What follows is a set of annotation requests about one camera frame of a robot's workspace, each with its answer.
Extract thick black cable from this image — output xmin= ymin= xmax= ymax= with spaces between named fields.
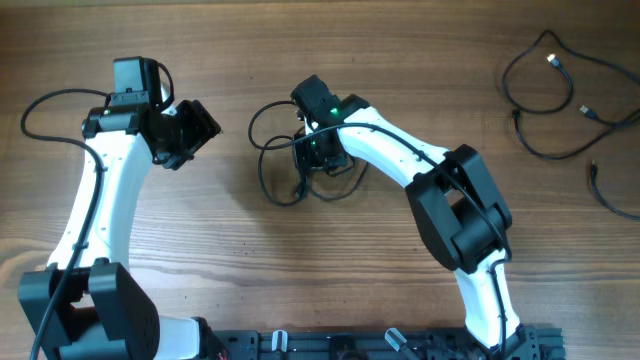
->
xmin=257 ymin=133 xmax=370 ymax=208

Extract thin black USB cable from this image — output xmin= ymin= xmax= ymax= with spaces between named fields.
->
xmin=500 ymin=29 xmax=640 ymax=126

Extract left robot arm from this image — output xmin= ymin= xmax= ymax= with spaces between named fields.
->
xmin=18 ymin=57 xmax=230 ymax=359

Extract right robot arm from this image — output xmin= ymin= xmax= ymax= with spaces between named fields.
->
xmin=291 ymin=75 xmax=521 ymax=359

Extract left camera cable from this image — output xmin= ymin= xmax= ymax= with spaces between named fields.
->
xmin=19 ymin=88 xmax=114 ymax=360

